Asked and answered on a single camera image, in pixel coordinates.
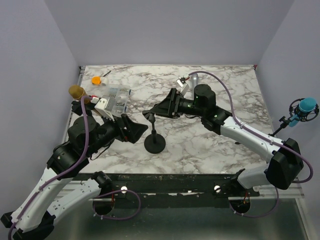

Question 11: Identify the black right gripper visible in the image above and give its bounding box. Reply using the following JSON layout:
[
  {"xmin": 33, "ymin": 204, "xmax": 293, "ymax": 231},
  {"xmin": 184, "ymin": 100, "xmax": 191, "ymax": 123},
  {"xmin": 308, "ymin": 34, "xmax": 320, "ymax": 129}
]
[{"xmin": 150, "ymin": 88, "xmax": 205, "ymax": 120}]

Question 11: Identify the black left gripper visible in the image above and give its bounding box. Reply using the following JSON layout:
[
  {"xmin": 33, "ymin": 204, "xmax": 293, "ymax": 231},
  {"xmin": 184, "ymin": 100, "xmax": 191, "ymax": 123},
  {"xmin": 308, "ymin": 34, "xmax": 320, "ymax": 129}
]
[{"xmin": 85, "ymin": 109, "xmax": 149, "ymax": 156}]

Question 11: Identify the black round-base microphone stand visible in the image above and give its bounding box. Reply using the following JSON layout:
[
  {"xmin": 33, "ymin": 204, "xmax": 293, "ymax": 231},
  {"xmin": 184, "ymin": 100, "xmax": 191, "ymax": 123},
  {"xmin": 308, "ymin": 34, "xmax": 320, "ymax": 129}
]
[{"xmin": 142, "ymin": 110, "xmax": 166, "ymax": 154}]

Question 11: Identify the silver mesh-head microphone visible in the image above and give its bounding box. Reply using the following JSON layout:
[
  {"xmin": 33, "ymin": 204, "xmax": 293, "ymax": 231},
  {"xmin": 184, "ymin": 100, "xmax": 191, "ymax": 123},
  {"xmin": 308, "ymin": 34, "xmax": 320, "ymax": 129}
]
[{"xmin": 189, "ymin": 73, "xmax": 199, "ymax": 94}]

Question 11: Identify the gold microphone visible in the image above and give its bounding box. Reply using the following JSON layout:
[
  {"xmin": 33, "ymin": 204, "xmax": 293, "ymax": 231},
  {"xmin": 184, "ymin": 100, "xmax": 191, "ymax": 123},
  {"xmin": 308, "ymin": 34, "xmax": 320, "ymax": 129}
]
[{"xmin": 68, "ymin": 85, "xmax": 99, "ymax": 116}]

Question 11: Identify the black stand holding gold microphone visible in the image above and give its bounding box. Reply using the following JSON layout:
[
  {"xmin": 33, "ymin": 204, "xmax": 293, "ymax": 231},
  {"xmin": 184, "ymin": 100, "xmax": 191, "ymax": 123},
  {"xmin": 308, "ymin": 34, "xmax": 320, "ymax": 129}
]
[{"xmin": 71, "ymin": 100, "xmax": 86, "ymax": 116}]

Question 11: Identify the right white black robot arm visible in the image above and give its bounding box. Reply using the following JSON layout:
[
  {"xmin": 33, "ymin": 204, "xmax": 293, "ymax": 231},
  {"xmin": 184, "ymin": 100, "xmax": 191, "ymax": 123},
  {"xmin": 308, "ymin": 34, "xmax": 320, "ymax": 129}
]
[{"xmin": 143, "ymin": 84, "xmax": 304, "ymax": 196}]

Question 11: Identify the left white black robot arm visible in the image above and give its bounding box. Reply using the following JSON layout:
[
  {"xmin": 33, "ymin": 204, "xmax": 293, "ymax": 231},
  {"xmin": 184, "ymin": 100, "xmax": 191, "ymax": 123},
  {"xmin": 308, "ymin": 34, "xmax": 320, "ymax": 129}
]
[{"xmin": 0, "ymin": 114, "xmax": 148, "ymax": 240}]

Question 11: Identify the blue foam-head microphone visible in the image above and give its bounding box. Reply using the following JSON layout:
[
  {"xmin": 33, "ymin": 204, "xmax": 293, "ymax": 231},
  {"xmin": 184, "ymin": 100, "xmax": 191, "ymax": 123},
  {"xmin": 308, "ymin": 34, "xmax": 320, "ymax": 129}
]
[{"xmin": 289, "ymin": 97, "xmax": 320, "ymax": 127}]

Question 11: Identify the clear plastic screw box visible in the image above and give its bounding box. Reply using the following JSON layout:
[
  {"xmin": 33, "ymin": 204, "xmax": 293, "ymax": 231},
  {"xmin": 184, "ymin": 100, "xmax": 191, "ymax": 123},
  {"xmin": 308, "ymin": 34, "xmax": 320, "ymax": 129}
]
[{"xmin": 104, "ymin": 84, "xmax": 131, "ymax": 117}]

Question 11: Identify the orange round cap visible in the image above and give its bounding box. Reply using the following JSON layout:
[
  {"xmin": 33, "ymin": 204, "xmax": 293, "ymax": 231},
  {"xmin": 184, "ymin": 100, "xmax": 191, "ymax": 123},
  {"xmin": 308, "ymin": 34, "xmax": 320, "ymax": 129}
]
[{"xmin": 91, "ymin": 76, "xmax": 102, "ymax": 85}]

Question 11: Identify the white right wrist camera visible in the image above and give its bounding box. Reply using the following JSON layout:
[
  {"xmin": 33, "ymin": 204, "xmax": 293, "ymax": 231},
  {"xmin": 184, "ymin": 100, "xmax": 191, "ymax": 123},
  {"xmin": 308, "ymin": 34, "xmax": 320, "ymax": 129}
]
[{"xmin": 176, "ymin": 74, "xmax": 190, "ymax": 96}]

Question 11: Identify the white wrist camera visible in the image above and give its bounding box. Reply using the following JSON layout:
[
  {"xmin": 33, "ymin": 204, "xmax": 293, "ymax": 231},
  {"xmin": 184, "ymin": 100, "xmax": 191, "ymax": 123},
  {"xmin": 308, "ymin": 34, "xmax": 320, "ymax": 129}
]
[
  {"xmin": 90, "ymin": 96, "xmax": 116, "ymax": 122},
  {"xmin": 176, "ymin": 74, "xmax": 190, "ymax": 96}
]

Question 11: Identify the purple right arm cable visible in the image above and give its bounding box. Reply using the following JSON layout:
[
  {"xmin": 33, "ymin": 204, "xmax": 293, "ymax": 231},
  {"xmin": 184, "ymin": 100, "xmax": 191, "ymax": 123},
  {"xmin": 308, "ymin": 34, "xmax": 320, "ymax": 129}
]
[{"xmin": 183, "ymin": 70, "xmax": 315, "ymax": 218}]

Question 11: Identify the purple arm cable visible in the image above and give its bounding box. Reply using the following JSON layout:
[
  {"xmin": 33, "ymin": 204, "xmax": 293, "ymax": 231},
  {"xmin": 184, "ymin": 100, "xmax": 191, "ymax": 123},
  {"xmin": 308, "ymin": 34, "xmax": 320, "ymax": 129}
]
[
  {"xmin": 183, "ymin": 70, "xmax": 315, "ymax": 218},
  {"xmin": 7, "ymin": 96, "xmax": 93, "ymax": 240}
]

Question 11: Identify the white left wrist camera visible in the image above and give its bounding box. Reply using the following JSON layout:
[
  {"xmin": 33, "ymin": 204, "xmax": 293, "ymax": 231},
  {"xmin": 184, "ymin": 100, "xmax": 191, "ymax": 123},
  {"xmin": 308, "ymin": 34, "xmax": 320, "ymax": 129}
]
[{"xmin": 90, "ymin": 96, "xmax": 116, "ymax": 122}]

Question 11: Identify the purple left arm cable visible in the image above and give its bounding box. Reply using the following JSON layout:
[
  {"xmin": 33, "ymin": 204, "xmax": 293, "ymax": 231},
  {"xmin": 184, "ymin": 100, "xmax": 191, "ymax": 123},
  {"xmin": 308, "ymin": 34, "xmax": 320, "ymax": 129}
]
[{"xmin": 7, "ymin": 96, "xmax": 93, "ymax": 240}]

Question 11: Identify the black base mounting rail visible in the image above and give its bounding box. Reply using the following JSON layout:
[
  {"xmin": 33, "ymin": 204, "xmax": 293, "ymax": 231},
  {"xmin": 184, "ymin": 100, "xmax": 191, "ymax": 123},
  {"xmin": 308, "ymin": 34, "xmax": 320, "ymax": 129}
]
[{"xmin": 74, "ymin": 172, "xmax": 261, "ymax": 210}]

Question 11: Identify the black tripod shock-mount stand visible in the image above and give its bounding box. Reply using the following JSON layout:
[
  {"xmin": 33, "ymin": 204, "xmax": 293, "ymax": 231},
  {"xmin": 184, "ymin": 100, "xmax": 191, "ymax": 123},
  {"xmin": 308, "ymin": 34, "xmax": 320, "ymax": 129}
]
[{"xmin": 230, "ymin": 99, "xmax": 290, "ymax": 140}]

